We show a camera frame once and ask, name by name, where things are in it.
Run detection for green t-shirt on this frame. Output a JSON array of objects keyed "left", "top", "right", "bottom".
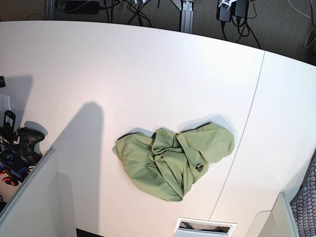
[{"left": 112, "top": 123, "right": 235, "bottom": 202}]

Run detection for black game controller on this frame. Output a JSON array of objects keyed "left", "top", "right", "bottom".
[{"left": 17, "top": 127, "right": 45, "bottom": 163}]

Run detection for black remote control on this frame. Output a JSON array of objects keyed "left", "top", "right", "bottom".
[{"left": 3, "top": 110, "right": 16, "bottom": 135}]

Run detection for blue orange clamp tools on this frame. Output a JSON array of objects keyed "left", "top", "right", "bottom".
[{"left": 0, "top": 146, "right": 33, "bottom": 187}]

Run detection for white paper sheet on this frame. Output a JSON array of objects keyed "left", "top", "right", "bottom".
[{"left": 0, "top": 94, "right": 11, "bottom": 111}]

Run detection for aluminium frame post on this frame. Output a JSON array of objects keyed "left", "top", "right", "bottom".
[{"left": 181, "top": 0, "right": 194, "bottom": 34}]

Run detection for white cable on floor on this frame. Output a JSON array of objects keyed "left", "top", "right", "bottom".
[{"left": 287, "top": 0, "right": 316, "bottom": 49}]

